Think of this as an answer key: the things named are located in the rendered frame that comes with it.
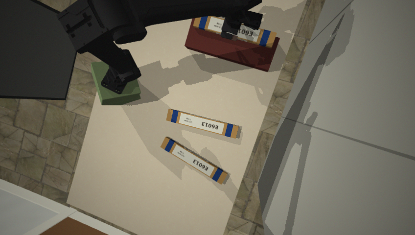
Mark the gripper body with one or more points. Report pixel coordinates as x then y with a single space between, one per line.
227 31

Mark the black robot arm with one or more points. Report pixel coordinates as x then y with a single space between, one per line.
124 21

